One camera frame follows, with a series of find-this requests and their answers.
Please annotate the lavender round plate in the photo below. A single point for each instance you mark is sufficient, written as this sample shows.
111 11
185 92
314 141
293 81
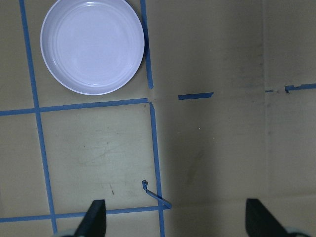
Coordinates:
92 47

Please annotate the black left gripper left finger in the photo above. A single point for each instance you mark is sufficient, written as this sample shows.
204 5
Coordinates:
94 222

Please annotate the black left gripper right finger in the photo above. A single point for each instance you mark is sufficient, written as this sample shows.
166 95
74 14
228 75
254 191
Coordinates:
259 222

